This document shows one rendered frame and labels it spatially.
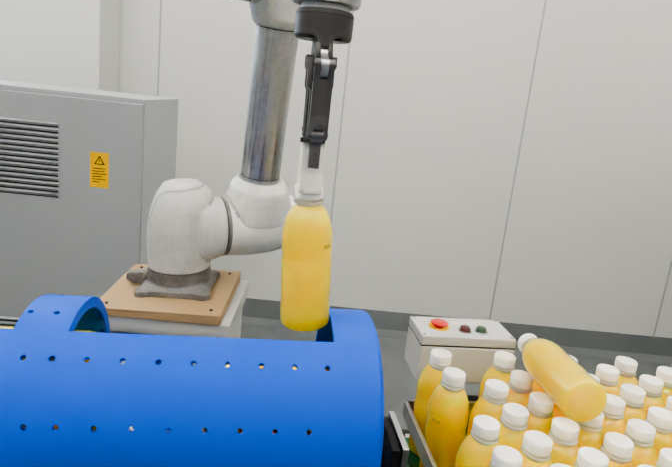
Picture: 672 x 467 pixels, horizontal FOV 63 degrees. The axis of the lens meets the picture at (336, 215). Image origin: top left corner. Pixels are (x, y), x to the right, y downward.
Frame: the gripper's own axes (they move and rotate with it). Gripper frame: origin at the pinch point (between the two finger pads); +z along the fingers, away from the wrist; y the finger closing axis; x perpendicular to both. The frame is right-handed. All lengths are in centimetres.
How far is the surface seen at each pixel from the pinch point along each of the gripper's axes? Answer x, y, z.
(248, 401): -6.1, 12.5, 28.0
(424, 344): 28, -24, 37
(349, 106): 45, -272, -3
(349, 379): 6.6, 10.7, 25.6
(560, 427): 40, 7, 35
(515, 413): 34.4, 3.4, 34.5
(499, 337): 44, -24, 35
